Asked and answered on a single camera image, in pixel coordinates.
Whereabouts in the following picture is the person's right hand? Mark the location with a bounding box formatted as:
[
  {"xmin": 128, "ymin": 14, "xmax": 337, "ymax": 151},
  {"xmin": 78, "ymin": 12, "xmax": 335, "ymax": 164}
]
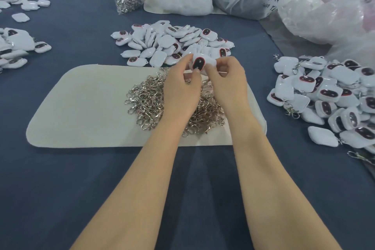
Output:
[{"xmin": 204, "ymin": 55, "xmax": 251, "ymax": 121}]

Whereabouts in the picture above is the person's left hand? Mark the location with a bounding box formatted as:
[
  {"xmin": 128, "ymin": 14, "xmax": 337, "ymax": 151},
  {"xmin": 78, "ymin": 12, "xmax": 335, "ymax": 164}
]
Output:
[{"xmin": 163, "ymin": 54, "xmax": 204, "ymax": 123}]

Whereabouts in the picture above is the white fob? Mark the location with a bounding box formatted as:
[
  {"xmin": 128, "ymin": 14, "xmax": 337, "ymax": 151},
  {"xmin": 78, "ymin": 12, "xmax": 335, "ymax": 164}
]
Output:
[{"xmin": 186, "ymin": 54, "xmax": 218, "ymax": 75}]

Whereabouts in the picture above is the pile of metal clasps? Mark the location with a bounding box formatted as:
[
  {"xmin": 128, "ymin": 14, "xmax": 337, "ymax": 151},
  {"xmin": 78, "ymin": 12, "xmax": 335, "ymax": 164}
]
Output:
[{"xmin": 125, "ymin": 71, "xmax": 226, "ymax": 138}]

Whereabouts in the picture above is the pile of finished fobs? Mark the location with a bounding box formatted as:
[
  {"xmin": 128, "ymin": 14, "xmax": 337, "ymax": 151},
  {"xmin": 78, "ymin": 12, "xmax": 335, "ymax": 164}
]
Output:
[{"xmin": 266, "ymin": 54, "xmax": 375, "ymax": 166}]

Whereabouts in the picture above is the person's right forearm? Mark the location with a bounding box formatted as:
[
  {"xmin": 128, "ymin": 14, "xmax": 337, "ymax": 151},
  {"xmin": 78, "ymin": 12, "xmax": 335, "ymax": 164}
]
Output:
[{"xmin": 230, "ymin": 113, "xmax": 343, "ymax": 250}]

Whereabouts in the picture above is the person's left forearm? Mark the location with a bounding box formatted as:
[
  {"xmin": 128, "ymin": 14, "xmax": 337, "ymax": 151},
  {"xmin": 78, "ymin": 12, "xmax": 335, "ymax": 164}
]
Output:
[{"xmin": 70, "ymin": 117, "xmax": 193, "ymax": 250}]

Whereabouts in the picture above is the cream felt work mat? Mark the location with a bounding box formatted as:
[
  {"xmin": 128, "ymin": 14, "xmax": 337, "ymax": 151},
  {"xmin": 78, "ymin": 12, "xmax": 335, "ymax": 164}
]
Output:
[{"xmin": 26, "ymin": 64, "xmax": 268, "ymax": 148}]

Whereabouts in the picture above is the crumpled clear plastic bag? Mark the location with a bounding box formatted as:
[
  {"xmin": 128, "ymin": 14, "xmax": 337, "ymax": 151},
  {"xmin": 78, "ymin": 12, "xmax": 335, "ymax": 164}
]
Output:
[{"xmin": 278, "ymin": 0, "xmax": 375, "ymax": 66}]

